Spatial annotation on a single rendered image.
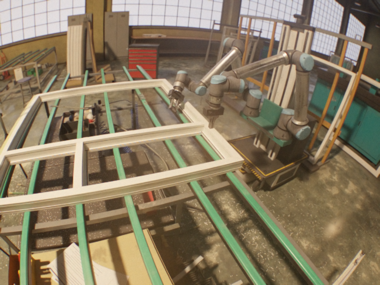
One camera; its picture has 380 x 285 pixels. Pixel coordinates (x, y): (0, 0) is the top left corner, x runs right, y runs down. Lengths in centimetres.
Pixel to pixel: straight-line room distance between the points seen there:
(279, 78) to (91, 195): 194
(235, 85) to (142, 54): 381
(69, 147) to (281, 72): 197
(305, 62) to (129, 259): 158
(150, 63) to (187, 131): 364
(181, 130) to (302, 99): 94
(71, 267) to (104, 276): 18
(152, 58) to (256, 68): 367
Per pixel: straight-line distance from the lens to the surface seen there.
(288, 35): 213
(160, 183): 97
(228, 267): 177
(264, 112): 225
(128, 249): 108
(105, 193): 95
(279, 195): 245
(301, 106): 166
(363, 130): 444
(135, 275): 102
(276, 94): 223
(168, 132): 132
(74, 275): 109
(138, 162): 158
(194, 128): 139
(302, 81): 157
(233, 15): 1032
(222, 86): 122
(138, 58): 493
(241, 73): 141
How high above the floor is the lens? 160
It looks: 34 degrees down
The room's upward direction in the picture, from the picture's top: 6 degrees clockwise
